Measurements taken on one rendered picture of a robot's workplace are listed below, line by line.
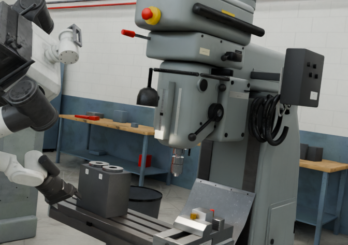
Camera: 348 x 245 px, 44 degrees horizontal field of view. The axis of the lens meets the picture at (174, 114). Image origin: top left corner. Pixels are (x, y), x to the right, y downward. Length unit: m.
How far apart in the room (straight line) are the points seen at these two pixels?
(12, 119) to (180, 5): 0.64
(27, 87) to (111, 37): 6.96
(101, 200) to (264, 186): 0.70
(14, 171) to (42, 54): 0.40
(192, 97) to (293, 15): 4.72
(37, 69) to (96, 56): 7.08
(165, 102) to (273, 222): 0.81
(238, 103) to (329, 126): 4.12
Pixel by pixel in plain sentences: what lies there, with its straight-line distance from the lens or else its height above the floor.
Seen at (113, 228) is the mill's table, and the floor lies 0.95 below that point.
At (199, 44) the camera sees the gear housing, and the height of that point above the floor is 1.68.
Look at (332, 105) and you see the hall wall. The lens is 5.79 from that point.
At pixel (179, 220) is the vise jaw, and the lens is 1.57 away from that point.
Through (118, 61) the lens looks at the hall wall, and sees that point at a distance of 8.03.
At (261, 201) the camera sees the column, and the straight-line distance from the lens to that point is 1.92.
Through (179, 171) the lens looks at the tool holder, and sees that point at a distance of 1.63.
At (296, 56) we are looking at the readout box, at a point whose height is 1.69.
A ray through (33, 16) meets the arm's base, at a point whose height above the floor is 1.72.
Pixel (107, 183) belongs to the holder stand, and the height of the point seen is 1.11.
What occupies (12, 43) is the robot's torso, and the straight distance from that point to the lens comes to 1.41.
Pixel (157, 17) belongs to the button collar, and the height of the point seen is 1.75.
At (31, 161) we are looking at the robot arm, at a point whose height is 1.21.
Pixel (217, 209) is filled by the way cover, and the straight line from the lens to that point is 1.95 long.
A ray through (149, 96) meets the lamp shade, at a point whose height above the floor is 1.49.
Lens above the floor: 1.51
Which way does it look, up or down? 3 degrees down
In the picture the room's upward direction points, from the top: 6 degrees clockwise
